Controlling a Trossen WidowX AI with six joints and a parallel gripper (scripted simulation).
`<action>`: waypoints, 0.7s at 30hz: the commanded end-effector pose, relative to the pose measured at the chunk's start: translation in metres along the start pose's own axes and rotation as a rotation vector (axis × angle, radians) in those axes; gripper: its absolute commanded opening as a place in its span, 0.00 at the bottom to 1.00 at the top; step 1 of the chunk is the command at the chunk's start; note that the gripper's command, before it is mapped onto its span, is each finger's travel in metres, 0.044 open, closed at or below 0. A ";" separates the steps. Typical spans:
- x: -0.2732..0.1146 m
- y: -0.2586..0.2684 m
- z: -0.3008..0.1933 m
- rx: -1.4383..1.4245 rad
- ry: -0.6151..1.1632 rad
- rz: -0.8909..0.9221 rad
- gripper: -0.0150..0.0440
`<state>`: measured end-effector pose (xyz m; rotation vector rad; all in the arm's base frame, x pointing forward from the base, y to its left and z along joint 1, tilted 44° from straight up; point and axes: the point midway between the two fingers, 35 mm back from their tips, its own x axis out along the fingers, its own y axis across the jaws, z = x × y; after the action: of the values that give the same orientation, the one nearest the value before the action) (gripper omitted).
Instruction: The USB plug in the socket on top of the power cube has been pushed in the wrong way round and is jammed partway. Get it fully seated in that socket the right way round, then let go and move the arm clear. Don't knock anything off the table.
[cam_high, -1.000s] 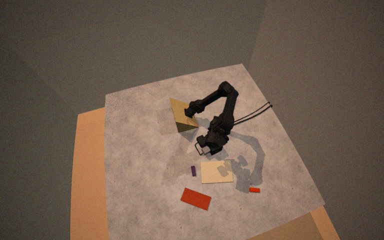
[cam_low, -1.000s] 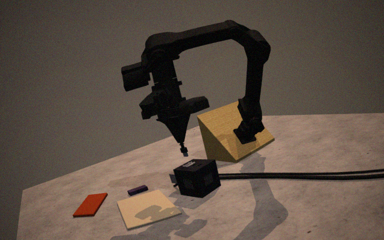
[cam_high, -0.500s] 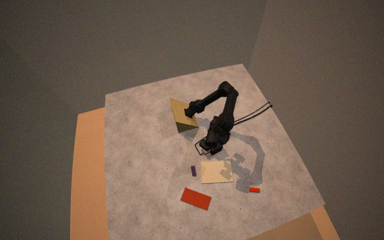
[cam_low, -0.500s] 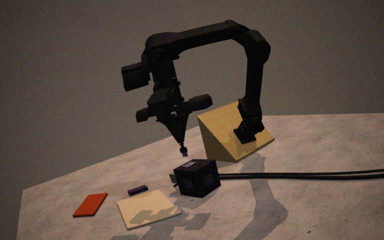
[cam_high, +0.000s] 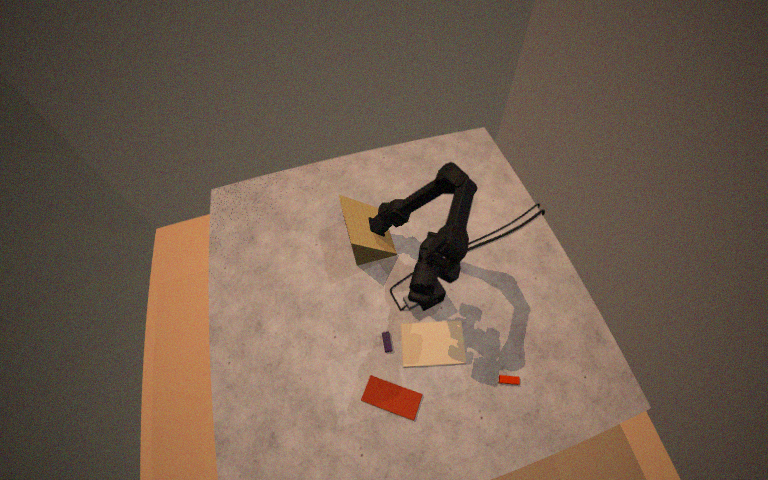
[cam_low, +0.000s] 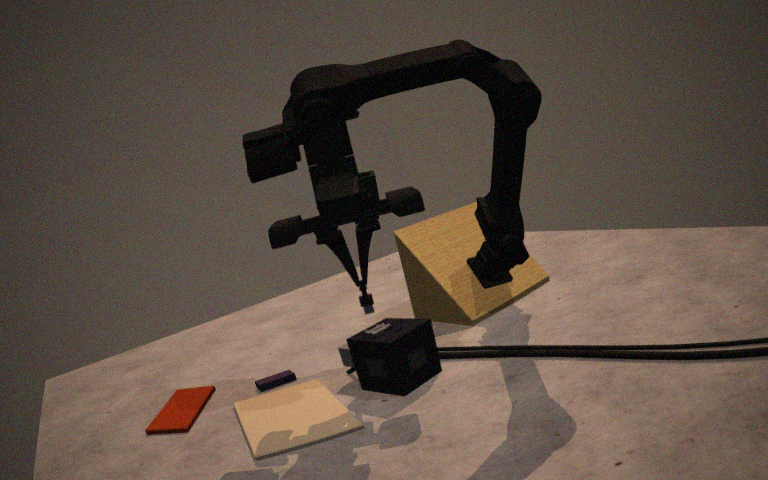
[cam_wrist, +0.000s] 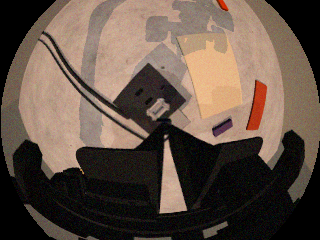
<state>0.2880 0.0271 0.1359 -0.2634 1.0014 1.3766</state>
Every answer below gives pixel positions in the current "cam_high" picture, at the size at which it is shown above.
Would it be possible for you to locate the tan flat square pad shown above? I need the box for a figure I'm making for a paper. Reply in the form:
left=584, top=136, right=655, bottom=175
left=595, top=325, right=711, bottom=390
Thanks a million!
left=401, top=320, right=467, bottom=367

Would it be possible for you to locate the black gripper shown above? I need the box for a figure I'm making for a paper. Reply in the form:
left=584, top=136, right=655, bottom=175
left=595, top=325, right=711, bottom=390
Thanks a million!
left=408, top=290, right=434, bottom=306

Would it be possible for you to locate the small red rectangular block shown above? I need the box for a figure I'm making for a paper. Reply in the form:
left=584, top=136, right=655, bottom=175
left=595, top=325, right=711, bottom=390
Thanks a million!
left=499, top=375, right=520, bottom=385

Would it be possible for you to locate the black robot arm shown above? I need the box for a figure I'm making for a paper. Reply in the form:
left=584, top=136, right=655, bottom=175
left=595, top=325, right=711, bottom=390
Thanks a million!
left=369, top=162, right=478, bottom=296

